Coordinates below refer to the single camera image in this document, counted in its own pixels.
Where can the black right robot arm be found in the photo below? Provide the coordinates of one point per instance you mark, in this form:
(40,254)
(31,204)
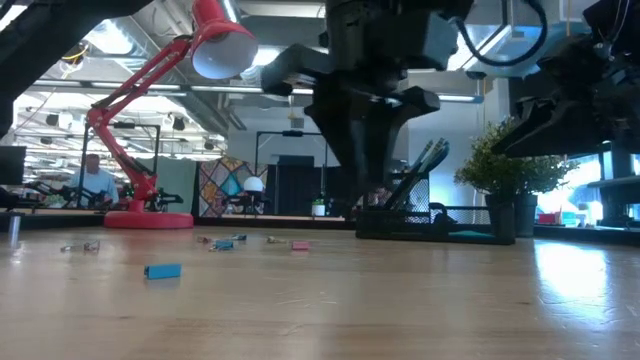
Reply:
(620,20)

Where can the white globe lamp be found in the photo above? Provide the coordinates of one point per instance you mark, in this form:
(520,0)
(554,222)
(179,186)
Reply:
(253,185)

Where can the black mesh desk organizer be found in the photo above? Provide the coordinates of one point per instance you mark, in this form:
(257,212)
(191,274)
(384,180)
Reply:
(380,232)

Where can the small white plant pot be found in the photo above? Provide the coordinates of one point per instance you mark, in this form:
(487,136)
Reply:
(318,210)

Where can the blue sticky note pad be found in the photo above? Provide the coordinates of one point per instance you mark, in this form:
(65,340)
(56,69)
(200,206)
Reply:
(472,234)

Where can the black background robot arm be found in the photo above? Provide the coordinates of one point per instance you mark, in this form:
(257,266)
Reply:
(167,197)

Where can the red desk lamp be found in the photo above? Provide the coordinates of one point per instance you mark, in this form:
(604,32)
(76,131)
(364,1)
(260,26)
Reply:
(147,220)

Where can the long ceiling light strip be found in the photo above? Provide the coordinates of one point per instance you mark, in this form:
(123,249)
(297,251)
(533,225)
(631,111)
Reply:
(220,88)

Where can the black upright pole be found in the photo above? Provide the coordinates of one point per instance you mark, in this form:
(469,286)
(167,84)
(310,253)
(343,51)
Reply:
(622,162)

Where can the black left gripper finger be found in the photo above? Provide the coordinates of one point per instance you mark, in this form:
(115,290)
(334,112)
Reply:
(390,130)
(345,130)

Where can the colourful patterned panel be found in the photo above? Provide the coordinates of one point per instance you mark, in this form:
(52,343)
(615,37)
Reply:
(220,185)

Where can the dark grey side desk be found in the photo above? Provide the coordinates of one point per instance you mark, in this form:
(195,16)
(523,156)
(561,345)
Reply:
(615,182)

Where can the small red box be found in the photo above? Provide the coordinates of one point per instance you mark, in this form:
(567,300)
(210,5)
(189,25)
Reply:
(547,218)

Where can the potted green plant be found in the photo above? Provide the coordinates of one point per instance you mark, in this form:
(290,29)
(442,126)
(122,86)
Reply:
(490,165)

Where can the black background cabinet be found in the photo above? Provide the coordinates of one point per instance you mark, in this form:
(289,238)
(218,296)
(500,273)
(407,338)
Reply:
(295,190)

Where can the small silver metal post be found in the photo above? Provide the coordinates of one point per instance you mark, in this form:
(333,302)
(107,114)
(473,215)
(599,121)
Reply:
(15,232)

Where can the black background monitor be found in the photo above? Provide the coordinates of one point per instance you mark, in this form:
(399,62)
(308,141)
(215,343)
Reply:
(12,165)

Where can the person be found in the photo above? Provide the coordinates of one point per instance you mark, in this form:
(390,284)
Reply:
(95,182)

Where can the red binder clip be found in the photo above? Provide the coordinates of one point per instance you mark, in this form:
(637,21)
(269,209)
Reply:
(92,246)

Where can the yellow black ceiling device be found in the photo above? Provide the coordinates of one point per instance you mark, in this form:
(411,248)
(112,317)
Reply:
(75,52)

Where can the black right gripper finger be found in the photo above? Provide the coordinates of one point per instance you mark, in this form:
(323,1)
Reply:
(560,146)
(560,120)

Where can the black aluminium table frame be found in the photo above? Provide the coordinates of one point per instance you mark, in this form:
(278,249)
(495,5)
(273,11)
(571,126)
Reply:
(60,220)

